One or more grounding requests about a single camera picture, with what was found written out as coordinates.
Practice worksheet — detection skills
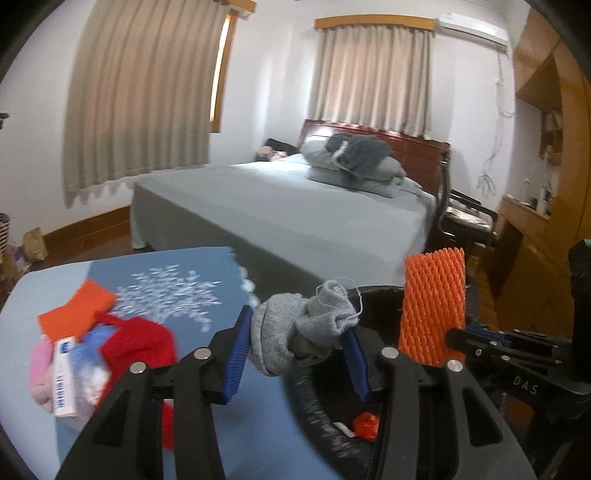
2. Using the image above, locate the wooden curtain pelmet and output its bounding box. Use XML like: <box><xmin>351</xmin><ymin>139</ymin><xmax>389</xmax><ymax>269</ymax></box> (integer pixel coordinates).
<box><xmin>315</xmin><ymin>16</ymin><xmax>435</xmax><ymax>34</ymax></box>

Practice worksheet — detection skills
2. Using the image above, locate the pink cloth item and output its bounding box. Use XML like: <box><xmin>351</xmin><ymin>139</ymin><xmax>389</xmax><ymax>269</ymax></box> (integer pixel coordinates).
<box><xmin>28</xmin><ymin>342</ymin><xmax>56</xmax><ymax>414</ymax></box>

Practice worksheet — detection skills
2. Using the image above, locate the black bedside item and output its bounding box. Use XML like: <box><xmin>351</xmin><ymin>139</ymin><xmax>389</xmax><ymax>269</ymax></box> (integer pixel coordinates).
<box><xmin>265</xmin><ymin>137</ymin><xmax>301</xmax><ymax>155</ymax></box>

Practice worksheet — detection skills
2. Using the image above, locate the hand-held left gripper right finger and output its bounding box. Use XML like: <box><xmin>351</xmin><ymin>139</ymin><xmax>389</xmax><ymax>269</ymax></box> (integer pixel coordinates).
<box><xmin>339</xmin><ymin>329</ymin><xmax>527</xmax><ymax>480</ymax></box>

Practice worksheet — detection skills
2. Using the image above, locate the black chair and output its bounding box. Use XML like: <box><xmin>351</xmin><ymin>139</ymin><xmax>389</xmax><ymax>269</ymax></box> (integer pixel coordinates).
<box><xmin>431</xmin><ymin>154</ymin><xmax>499</xmax><ymax>252</ymax></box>

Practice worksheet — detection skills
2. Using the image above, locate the blue tree-print tablecloth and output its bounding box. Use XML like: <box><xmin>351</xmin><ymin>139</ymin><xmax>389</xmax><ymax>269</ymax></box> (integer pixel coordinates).
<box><xmin>0</xmin><ymin>246</ymin><xmax>345</xmax><ymax>480</ymax></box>

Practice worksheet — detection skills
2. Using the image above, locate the wooden window frame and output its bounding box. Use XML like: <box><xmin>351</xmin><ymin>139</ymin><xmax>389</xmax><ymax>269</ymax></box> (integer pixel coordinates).
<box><xmin>210</xmin><ymin>14</ymin><xmax>239</xmax><ymax>134</ymax></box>

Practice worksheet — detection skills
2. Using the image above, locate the clear plastic packet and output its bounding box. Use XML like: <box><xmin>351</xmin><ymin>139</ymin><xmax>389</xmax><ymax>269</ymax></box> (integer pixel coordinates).
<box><xmin>69</xmin><ymin>325</ymin><xmax>121</xmax><ymax>416</ymax></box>

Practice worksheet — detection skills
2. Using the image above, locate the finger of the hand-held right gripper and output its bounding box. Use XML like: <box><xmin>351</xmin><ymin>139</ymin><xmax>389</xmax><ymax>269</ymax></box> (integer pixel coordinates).
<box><xmin>464</xmin><ymin>324</ymin><xmax>574</xmax><ymax>350</ymax></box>
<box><xmin>444</xmin><ymin>328</ymin><xmax>557</xmax><ymax>371</ymax></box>

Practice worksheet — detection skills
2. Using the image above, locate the orange cloth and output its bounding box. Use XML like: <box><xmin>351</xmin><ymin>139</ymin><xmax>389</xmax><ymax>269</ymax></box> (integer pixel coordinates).
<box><xmin>38</xmin><ymin>281</ymin><xmax>116</xmax><ymax>342</ymax></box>

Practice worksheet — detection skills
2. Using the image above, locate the white cardboard box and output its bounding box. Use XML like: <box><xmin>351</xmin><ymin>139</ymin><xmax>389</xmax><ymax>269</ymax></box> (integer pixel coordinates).
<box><xmin>52</xmin><ymin>337</ymin><xmax>80</xmax><ymax>418</ymax></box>

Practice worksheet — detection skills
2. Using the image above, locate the brown paper bag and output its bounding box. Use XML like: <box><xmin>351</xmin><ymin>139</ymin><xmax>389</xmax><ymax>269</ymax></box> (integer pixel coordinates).
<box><xmin>23</xmin><ymin>227</ymin><xmax>49</xmax><ymax>261</ymax></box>

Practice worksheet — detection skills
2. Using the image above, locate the red knit cloth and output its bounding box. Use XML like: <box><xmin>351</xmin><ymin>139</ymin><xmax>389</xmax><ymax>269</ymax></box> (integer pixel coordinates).
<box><xmin>92</xmin><ymin>313</ymin><xmax>178</xmax><ymax>450</ymax></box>

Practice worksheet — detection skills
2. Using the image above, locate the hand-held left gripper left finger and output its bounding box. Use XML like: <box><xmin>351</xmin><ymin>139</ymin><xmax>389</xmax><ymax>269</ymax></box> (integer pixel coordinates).
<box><xmin>55</xmin><ymin>305</ymin><xmax>254</xmax><ymax>480</ymax></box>

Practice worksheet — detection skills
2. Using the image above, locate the black trash bin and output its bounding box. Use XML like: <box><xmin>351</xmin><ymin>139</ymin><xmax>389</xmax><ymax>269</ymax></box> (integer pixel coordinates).
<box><xmin>283</xmin><ymin>285</ymin><xmax>468</xmax><ymax>480</ymax></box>

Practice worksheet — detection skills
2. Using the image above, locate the bed with grey sheet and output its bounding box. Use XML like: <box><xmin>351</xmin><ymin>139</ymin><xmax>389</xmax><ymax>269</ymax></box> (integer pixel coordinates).
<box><xmin>130</xmin><ymin>117</ymin><xmax>451</xmax><ymax>296</ymax></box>

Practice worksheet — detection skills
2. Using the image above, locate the white air conditioner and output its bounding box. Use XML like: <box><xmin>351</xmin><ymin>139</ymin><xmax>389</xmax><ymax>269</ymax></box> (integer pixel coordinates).
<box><xmin>436</xmin><ymin>13</ymin><xmax>509</xmax><ymax>51</ymax></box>

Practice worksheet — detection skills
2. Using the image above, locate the orange foam net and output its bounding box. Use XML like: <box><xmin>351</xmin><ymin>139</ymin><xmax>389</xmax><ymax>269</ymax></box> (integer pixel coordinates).
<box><xmin>396</xmin><ymin>247</ymin><xmax>467</xmax><ymax>367</ymax></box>

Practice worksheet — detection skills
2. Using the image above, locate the narrow beige curtain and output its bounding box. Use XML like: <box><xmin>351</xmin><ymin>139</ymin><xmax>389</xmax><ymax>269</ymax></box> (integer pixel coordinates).
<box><xmin>310</xmin><ymin>25</ymin><xmax>432</xmax><ymax>139</ymax></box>

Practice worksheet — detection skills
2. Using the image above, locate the dark grey blanket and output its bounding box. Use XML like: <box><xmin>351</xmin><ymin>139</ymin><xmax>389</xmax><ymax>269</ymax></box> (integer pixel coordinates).
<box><xmin>325</xmin><ymin>135</ymin><xmax>394</xmax><ymax>178</ymax></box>

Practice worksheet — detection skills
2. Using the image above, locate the grey sock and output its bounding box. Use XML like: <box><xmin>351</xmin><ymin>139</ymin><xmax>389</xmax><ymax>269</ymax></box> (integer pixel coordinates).
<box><xmin>249</xmin><ymin>278</ymin><xmax>363</xmax><ymax>377</ymax></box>

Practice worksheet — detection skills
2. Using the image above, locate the small red crumpled scrap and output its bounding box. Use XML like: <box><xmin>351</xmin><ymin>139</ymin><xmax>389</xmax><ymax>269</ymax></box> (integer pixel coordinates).
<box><xmin>352</xmin><ymin>412</ymin><xmax>380</xmax><ymax>441</ymax></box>

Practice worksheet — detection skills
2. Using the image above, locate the grey pillow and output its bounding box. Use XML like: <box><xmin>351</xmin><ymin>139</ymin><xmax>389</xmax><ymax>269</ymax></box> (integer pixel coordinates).
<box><xmin>307</xmin><ymin>165</ymin><xmax>408</xmax><ymax>199</ymax></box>
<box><xmin>299</xmin><ymin>140</ymin><xmax>402</xmax><ymax>178</ymax></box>

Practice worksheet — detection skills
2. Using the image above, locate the wooden wardrobe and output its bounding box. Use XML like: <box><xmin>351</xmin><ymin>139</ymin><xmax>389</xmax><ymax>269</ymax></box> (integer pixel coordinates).
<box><xmin>480</xmin><ymin>9</ymin><xmax>591</xmax><ymax>324</ymax></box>

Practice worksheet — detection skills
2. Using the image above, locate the wide beige curtain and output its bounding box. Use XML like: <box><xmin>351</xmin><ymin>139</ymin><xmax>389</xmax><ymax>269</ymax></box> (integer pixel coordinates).
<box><xmin>62</xmin><ymin>0</ymin><xmax>232</xmax><ymax>208</ymax></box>

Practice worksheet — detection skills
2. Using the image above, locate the white hanging cable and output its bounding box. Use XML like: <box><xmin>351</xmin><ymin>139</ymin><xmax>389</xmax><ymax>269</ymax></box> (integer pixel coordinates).
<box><xmin>478</xmin><ymin>50</ymin><xmax>516</xmax><ymax>195</ymax></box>

